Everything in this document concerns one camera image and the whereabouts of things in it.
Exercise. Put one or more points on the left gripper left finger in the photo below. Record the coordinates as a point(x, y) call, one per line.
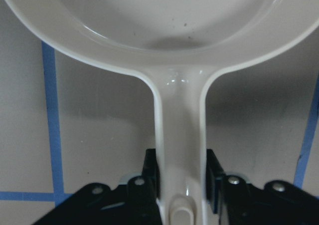
point(131, 203)

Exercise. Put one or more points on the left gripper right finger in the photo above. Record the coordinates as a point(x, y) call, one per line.
point(238, 202)

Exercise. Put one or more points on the beige plastic dustpan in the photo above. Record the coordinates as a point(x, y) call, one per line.
point(178, 48)

